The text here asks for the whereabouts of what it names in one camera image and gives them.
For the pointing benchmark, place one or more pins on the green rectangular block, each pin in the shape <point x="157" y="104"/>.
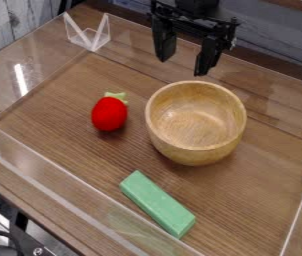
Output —
<point x="166" y="211"/>

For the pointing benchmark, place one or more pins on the wooden bowl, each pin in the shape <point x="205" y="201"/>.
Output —
<point x="196" y="120"/>

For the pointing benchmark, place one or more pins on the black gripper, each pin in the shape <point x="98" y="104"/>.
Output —
<point x="200" y="18"/>

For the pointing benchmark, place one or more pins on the clear acrylic front barrier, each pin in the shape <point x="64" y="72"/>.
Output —
<point x="88" y="219"/>

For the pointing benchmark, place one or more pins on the clear acrylic corner bracket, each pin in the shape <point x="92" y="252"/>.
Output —
<point x="89" y="38"/>

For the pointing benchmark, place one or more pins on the red plush strawberry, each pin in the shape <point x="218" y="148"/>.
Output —
<point x="109" y="114"/>

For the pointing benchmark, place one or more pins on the black table leg bracket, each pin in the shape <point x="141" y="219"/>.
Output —
<point x="30" y="245"/>

